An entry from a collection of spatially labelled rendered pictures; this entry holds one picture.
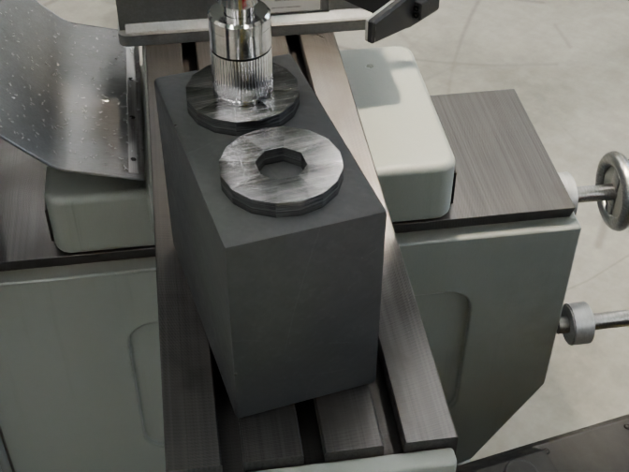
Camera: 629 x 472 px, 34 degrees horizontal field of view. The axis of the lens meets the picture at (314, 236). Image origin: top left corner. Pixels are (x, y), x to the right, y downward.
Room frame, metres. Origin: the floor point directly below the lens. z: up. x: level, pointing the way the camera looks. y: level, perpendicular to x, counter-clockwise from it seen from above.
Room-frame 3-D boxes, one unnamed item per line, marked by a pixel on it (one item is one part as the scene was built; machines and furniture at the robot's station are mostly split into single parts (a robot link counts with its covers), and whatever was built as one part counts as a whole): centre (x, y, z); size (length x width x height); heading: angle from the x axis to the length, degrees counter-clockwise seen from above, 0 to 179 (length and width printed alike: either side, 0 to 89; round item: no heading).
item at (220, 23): (0.68, 0.06, 1.19); 0.05 x 0.05 x 0.01
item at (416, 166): (1.08, 0.09, 0.79); 0.50 x 0.35 x 0.12; 99
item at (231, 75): (0.68, 0.06, 1.16); 0.05 x 0.05 x 0.06
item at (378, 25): (0.73, -0.07, 1.16); 0.06 x 0.02 x 0.03; 138
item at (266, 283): (0.63, 0.04, 1.03); 0.22 x 0.12 x 0.20; 19
